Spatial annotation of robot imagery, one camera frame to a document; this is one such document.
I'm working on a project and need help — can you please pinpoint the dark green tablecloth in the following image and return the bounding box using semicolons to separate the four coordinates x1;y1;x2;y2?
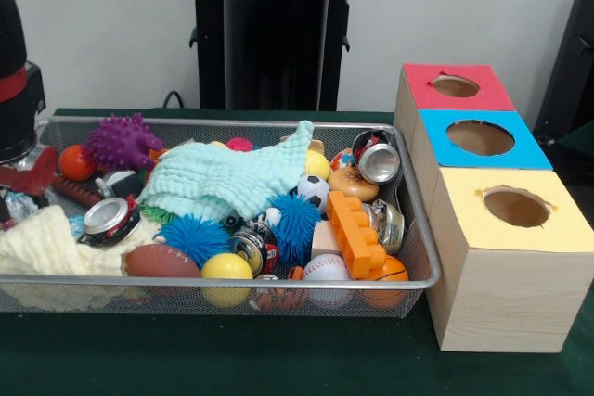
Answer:
0;108;594;396
554;118;594;151

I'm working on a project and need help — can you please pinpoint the mint green knitted cloth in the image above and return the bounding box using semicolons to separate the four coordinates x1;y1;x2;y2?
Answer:
137;120;316;222

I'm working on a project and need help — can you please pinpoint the white toy baseball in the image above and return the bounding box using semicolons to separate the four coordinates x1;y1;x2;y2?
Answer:
301;253;354;308

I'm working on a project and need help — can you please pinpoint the purple spiky ball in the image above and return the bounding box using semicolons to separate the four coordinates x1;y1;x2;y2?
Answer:
84;112;164;172

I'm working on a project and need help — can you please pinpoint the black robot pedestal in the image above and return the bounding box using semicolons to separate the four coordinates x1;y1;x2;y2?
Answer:
179;0;373;112

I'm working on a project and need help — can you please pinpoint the smooth yellow ball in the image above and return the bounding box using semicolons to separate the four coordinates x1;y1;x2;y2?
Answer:
200;252;254;308

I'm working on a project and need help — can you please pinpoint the blue koosh ball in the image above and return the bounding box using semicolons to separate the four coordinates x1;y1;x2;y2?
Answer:
160;213;232;268

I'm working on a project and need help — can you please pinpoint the silver mesh bin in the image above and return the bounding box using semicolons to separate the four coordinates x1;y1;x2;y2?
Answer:
0;116;443;318

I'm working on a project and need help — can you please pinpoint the clear plastic bottle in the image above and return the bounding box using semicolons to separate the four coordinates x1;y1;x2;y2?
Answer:
4;191;41;224

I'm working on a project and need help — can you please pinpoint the black cable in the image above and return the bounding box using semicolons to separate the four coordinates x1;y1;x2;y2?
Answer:
161;89;187;109

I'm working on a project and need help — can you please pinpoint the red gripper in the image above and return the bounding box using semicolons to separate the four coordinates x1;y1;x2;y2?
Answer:
0;146;60;226

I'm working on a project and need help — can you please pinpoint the toy burger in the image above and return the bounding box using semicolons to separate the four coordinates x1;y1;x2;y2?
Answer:
327;166;381;205

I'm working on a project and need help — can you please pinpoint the orange toy basketball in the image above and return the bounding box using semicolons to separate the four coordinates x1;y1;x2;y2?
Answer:
359;254;410;309

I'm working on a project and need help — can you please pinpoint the yellow tennis ball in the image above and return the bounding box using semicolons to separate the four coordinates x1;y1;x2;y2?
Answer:
304;149;331;182

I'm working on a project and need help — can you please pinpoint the orange toy building block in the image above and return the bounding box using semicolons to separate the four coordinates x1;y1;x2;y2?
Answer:
326;190;388;279

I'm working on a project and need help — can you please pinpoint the brown toy football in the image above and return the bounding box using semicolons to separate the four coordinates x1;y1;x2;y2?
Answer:
124;243;201;279

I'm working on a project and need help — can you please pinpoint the black office chair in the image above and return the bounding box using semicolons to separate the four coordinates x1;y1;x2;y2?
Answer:
532;0;594;137

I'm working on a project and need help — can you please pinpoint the small orange-red ball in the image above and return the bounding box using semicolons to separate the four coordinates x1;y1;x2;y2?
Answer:
58;145;97;183

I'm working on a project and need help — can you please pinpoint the wooden box with three holes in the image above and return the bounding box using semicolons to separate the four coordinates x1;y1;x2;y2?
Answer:
392;61;594;353

